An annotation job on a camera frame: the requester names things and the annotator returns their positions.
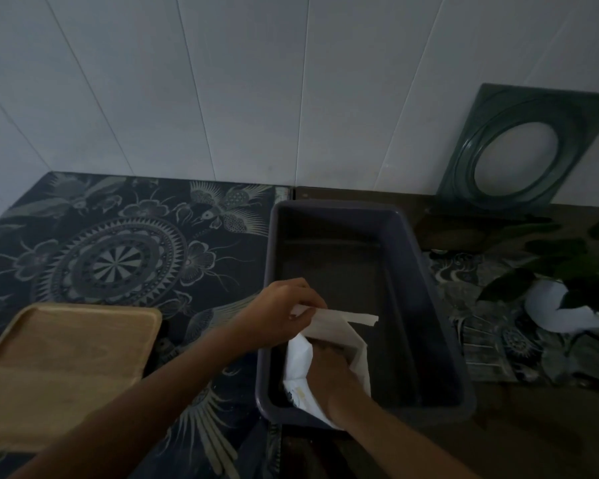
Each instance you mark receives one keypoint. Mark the person's right hand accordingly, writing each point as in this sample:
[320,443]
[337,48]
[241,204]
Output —
[335,379]

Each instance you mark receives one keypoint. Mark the person's left hand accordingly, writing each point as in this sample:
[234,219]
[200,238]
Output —
[269,314]

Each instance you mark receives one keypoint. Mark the person's left fingers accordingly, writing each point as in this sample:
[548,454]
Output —
[304,300]

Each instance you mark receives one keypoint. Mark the white paper bag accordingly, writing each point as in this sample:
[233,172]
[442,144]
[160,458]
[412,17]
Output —
[299,361]

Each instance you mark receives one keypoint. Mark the person's left forearm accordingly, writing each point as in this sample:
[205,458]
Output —
[144,409]

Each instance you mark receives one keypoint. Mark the person's right forearm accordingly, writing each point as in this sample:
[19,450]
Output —
[404,443]

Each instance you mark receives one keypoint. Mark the dark grey plastic tub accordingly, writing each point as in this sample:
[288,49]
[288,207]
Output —
[409,314]

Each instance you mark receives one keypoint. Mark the grey patterned cloth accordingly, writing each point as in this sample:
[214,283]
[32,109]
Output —
[469,314]

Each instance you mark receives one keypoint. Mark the dark mandala patterned cloth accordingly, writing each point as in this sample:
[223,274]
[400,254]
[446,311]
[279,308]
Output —
[120,244]

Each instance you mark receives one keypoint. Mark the white plant pot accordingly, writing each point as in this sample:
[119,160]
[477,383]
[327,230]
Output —
[549,309]

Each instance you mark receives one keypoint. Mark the wooden tray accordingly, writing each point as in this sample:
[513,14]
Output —
[55,374]

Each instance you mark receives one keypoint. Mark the green leafy plant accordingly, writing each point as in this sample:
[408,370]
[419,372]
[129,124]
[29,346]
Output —
[579,264]

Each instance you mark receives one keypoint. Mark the green frame with round opening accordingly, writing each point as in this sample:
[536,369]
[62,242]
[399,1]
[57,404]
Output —
[574,114]

